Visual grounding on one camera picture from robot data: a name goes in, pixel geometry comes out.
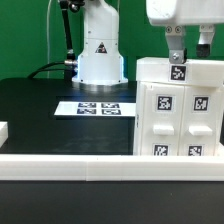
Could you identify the white cabinet body box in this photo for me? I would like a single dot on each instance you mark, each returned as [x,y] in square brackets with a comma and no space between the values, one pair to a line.
[139,106]

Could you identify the white U-shaped obstacle fence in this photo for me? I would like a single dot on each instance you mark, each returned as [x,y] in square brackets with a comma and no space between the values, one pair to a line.
[111,168]

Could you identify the white marker tag sheet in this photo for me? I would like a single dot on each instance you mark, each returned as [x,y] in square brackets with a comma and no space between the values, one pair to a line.
[105,109]

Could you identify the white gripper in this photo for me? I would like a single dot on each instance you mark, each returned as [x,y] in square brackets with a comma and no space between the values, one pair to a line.
[186,12]

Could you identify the white cabinet door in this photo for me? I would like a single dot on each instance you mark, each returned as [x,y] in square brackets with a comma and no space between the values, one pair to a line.
[201,121]
[161,118]

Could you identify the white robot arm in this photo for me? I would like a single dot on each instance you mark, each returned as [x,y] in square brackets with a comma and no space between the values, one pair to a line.
[100,62]

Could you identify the white cabinet top block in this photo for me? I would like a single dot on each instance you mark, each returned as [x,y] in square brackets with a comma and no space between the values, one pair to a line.
[207,73]

